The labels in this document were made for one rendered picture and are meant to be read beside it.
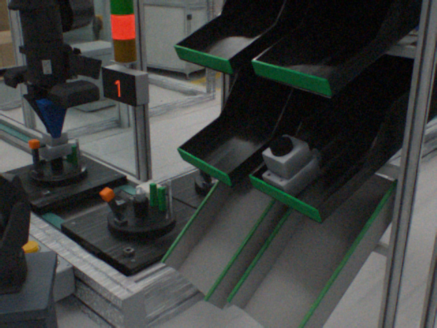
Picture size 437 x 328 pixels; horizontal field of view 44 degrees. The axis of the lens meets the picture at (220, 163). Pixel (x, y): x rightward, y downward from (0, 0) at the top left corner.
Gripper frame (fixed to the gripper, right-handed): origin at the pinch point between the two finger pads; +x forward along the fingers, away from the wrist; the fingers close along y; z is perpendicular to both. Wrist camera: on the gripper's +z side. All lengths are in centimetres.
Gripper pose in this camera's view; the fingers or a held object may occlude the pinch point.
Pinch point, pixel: (53, 117)
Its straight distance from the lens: 88.4
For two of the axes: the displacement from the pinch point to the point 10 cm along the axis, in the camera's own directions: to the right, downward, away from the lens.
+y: -7.2, -2.8, 6.4
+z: 7.0, -2.9, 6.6
